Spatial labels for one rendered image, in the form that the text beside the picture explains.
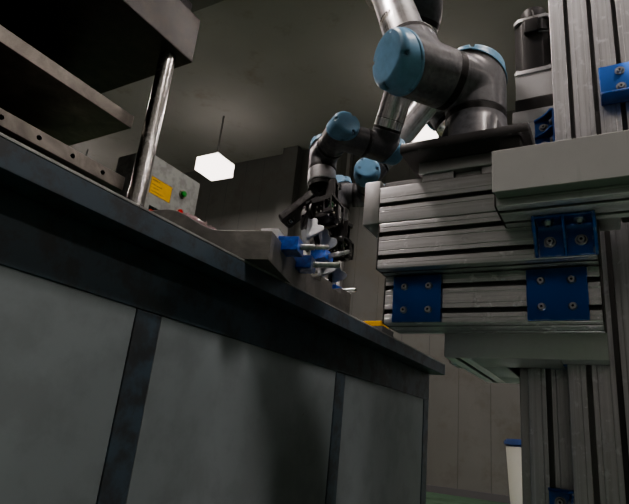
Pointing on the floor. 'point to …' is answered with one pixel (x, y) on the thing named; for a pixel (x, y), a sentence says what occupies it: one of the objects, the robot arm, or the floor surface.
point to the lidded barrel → (514, 470)
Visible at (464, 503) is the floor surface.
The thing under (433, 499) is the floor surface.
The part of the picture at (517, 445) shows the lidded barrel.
